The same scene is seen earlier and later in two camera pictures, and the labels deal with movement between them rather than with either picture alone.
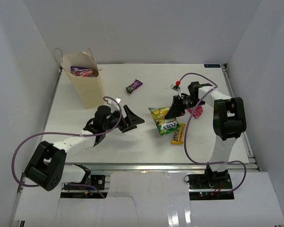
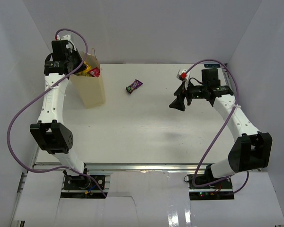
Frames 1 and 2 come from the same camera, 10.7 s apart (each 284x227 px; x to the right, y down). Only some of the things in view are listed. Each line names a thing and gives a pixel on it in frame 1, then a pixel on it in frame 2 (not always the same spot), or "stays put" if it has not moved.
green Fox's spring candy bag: (164, 125) to (85, 73)
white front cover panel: (156, 197) stays put
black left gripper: (133, 118) to (75, 53)
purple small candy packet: (136, 84) stays put
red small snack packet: (198, 111) to (95, 72)
